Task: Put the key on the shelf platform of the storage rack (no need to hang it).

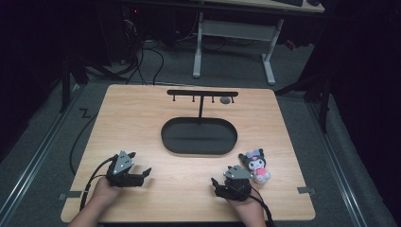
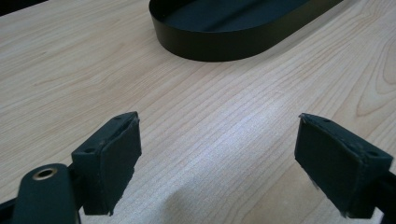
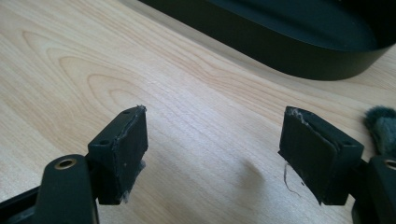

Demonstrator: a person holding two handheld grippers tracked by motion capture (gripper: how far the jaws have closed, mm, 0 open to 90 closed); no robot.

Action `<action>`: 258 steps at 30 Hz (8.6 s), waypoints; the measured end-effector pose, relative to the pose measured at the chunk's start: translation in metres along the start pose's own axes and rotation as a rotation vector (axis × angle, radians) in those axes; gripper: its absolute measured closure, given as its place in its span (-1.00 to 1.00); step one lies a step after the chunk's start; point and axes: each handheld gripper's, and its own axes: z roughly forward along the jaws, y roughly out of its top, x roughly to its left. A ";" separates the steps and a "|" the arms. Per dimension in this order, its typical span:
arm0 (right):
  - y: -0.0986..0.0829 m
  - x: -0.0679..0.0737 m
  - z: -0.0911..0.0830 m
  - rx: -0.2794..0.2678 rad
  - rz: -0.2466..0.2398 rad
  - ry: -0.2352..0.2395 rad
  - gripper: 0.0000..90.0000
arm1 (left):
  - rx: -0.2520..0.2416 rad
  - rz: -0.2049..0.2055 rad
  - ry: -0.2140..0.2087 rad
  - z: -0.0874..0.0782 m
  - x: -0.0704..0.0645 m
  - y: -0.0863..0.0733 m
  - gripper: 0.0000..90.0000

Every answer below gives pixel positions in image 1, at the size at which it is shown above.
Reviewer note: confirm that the black computer tower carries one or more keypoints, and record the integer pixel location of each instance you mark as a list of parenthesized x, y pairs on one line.
[(131, 31)]

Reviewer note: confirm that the aluminium floor rail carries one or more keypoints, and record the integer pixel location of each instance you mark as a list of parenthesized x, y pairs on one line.
[(34, 157), (339, 167)]

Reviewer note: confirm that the person's right hand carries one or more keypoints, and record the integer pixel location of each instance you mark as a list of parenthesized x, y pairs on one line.
[(247, 206)]

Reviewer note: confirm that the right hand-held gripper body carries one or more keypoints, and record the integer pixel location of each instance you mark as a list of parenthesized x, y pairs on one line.
[(236, 184)]

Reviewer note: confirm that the black hook stand with tray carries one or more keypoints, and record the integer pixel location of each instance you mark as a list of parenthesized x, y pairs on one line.
[(199, 135)]

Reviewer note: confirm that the black and pink plush toy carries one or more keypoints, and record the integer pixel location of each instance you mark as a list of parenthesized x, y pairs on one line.
[(257, 165)]

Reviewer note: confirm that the black keyboard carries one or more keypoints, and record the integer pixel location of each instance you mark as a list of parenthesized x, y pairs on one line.
[(288, 2)]

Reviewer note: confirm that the white-framed wooden desk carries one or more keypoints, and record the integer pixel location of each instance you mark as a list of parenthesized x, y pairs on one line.
[(235, 31)]

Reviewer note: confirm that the person's left hand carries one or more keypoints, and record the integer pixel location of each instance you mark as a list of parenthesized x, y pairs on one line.
[(105, 190)]

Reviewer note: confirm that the black metal stand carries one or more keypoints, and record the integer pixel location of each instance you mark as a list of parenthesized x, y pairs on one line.
[(315, 94)]

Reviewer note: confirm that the grey tape piece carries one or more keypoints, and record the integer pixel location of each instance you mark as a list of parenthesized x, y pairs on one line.
[(306, 190), (70, 195)]

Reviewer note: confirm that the grey round table grommet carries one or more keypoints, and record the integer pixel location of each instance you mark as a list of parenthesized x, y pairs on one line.
[(225, 100)]

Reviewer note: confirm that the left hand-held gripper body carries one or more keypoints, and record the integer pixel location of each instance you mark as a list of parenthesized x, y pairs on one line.
[(121, 170)]

